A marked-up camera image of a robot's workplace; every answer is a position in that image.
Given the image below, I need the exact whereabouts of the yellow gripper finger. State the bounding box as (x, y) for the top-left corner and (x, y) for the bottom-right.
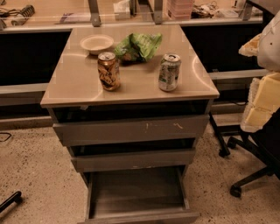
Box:
(241, 72), (280, 133)
(238, 34), (261, 57)

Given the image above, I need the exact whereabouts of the orange soda can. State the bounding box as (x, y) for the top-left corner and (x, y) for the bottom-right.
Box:
(97, 52), (121, 91)

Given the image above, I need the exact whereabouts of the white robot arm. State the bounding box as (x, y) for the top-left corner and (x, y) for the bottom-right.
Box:
(239, 11), (280, 132)

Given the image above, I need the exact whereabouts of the top grey drawer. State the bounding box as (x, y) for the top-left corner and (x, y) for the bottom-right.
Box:
(53, 115), (208, 146)

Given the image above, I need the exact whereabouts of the grey drawer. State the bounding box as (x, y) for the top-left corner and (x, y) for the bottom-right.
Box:
(79, 166), (200, 224)
(72, 149), (195, 172)
(53, 115), (208, 146)

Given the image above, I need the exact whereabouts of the green white soda can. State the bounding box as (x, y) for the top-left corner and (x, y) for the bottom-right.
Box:
(158, 52), (181, 92)

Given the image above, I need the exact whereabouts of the middle grey drawer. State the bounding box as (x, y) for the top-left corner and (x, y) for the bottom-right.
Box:
(72, 149), (195, 172)

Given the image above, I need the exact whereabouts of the grey drawer cabinet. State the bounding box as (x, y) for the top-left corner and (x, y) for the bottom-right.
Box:
(39, 24), (221, 224)

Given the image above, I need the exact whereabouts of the bottom grey drawer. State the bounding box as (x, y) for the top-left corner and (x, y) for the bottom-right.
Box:
(79, 166), (200, 224)

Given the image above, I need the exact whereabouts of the black office chair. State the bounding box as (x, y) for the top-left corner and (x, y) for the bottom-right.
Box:
(208, 0), (280, 199)

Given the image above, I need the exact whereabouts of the pink plastic container stack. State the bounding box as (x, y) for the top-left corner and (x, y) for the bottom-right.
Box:
(166, 0), (193, 20)

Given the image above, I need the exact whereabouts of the green chip bag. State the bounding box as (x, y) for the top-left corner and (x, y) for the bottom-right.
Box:
(114, 33), (163, 62)

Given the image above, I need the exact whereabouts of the white tissue box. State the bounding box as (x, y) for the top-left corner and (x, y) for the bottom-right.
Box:
(113, 0), (130, 20)

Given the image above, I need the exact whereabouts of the white paper bowl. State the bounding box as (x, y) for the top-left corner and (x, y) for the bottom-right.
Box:
(80, 34), (114, 55)

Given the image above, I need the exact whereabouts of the purple paper booklet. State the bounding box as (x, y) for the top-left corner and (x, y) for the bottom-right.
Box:
(59, 13), (90, 23)

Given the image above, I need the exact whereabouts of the black coiled tool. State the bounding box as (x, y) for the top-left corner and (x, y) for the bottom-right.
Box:
(11, 4), (35, 26)

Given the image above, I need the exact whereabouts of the black chair leg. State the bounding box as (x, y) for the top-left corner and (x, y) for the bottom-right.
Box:
(0, 191), (23, 213)

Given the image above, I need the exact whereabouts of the cluttered cables pile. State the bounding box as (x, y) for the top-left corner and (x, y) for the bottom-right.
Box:
(191, 1), (220, 19)

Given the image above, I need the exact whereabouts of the black floor cable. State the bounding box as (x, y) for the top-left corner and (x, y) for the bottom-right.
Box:
(0, 131), (13, 144)

